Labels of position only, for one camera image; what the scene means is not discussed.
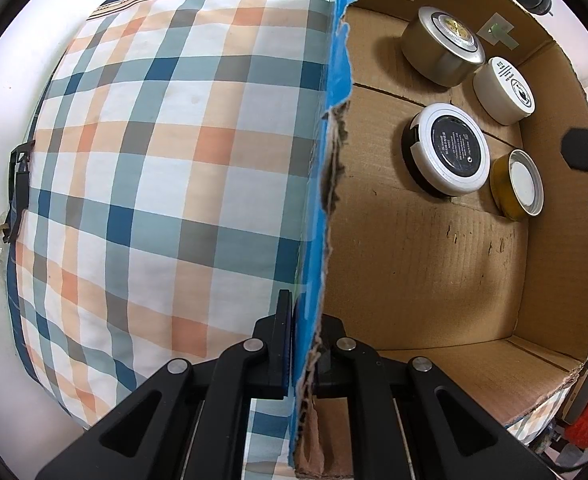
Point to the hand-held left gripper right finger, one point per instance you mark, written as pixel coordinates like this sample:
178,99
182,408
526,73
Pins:
331,375

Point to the small jar with metal lid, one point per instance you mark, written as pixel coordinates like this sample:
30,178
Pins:
521,182

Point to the cardboard box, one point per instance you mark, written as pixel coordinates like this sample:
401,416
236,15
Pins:
424,285

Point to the silver metal round tin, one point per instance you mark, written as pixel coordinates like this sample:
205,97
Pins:
439,52

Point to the white round container black lid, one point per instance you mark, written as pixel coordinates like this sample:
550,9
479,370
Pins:
451,147

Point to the plaid blanket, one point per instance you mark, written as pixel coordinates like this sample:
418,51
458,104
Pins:
164,185

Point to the white round tin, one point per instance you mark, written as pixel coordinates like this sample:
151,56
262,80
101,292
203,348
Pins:
501,92

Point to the black table clip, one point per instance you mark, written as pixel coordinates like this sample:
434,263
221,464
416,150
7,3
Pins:
20,185

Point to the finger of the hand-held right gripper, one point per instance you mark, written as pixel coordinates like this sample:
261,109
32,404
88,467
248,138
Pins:
586,150

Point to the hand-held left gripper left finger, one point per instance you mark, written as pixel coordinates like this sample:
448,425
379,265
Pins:
285,360

